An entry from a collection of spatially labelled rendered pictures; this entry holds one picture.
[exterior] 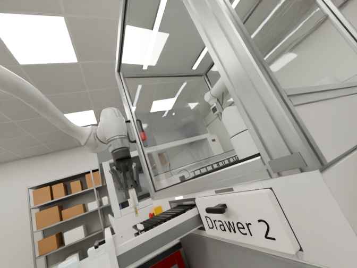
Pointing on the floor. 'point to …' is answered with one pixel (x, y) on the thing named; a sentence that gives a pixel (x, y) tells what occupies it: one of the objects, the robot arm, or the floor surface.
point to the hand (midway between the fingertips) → (132, 198)
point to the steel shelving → (61, 201)
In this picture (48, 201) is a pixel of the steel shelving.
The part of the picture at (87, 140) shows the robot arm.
